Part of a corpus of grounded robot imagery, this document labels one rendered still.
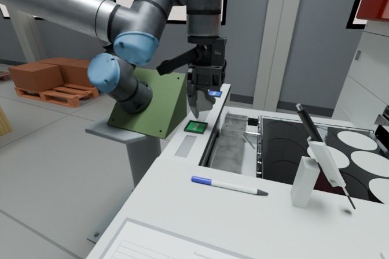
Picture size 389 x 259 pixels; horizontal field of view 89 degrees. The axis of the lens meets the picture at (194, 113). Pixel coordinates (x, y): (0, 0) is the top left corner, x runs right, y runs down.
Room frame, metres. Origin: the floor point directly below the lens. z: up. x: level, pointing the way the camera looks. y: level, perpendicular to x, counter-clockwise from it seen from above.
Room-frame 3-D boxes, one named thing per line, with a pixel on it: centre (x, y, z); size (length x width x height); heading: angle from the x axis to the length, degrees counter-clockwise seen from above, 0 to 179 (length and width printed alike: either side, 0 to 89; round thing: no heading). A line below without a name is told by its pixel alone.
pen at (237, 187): (0.26, -0.06, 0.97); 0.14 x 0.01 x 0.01; 75
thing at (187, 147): (0.60, -0.04, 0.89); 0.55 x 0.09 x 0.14; 163
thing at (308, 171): (0.23, -0.19, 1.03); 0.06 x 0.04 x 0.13; 73
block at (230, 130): (0.56, -0.13, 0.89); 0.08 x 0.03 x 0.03; 73
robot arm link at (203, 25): (0.48, -0.02, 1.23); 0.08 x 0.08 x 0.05
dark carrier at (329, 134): (0.43, -0.37, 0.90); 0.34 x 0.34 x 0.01; 73
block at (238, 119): (0.64, -0.16, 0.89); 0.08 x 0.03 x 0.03; 73
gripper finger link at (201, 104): (0.46, -0.02, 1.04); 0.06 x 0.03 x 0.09; 73
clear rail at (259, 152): (0.48, -0.20, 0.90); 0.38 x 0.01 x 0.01; 163
